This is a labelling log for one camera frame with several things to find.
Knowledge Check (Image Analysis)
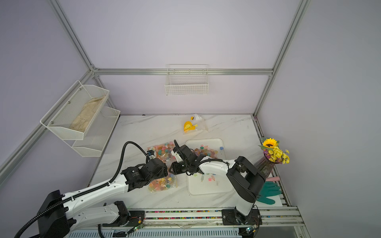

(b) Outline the clear ziploc bag of candies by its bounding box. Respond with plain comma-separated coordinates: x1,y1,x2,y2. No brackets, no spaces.
183,114,207,134

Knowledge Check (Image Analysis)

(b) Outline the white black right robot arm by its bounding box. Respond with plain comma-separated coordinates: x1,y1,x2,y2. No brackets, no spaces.
169,141,266,226

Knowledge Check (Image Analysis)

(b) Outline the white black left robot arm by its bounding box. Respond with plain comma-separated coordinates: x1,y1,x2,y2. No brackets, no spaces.
15,141,168,238

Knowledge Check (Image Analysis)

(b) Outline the pile of candies on tray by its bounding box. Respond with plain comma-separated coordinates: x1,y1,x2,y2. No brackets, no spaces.
190,144,229,183

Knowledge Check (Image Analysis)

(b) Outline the white plastic tray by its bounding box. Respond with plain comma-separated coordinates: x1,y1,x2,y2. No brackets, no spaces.
186,138,234,196

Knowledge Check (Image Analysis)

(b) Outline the dark glass vase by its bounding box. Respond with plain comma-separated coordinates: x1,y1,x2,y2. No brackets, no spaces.
255,156,276,179

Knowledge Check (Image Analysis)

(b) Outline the beige cloth in shelf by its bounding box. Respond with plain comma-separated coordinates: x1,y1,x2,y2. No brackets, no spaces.
69,96,105,132

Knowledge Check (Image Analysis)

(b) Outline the white two-tier mesh shelf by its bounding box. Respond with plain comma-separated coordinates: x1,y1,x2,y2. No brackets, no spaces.
40,81,120,157

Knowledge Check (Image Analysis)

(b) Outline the sunflower and yellow flower bouquet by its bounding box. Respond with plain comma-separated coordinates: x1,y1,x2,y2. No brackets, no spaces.
259,137,290,164

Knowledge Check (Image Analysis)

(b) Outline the green rubber glove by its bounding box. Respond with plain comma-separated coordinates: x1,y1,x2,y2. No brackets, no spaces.
257,181,282,205

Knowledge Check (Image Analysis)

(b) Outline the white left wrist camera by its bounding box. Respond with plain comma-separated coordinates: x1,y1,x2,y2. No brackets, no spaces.
146,150,156,163

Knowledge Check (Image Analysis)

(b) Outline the white wire wall basket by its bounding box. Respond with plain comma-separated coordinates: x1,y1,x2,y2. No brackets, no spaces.
165,64,209,96

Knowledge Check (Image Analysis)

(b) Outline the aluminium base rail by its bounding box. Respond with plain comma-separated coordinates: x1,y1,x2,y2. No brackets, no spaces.
55,206,306,238

